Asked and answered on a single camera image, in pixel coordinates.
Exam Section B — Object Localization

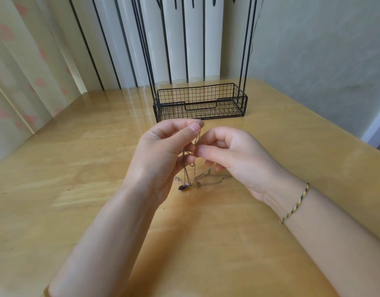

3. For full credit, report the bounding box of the person's right hand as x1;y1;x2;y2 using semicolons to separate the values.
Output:
184;125;306;218

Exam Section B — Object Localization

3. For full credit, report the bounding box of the person's left hand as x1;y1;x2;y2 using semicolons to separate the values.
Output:
121;118;204;209

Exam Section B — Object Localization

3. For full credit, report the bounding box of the chain necklace with pendant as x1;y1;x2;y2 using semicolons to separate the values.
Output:
174;128;232;192

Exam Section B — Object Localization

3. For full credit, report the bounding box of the black wire jewelry rack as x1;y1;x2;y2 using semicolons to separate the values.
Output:
128;0;265;123

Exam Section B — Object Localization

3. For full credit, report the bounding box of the person's right forearm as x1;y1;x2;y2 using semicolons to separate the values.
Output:
280;187;380;297

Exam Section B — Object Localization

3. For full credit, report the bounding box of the person's left forearm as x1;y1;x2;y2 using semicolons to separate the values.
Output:
43;184;157;297

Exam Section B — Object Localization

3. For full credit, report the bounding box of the white black-striped curtain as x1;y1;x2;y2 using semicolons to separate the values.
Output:
47;0;226;92

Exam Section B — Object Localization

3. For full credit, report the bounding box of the pink floral curtain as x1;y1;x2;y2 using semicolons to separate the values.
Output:
0;0;86;166

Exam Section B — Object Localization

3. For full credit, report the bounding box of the braided cord bracelet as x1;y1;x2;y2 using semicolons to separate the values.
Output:
280;182;311;224

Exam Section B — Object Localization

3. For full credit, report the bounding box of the white door frame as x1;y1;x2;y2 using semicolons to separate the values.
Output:
361;101;380;150

